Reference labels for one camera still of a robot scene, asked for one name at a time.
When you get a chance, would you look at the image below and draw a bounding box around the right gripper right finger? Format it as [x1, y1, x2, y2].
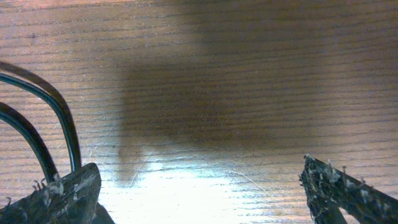
[299, 154, 397, 224]

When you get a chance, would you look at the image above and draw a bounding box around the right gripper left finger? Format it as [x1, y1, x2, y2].
[1, 163, 114, 224]

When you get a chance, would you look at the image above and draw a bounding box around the black usb cable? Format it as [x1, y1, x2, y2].
[0, 61, 82, 184]

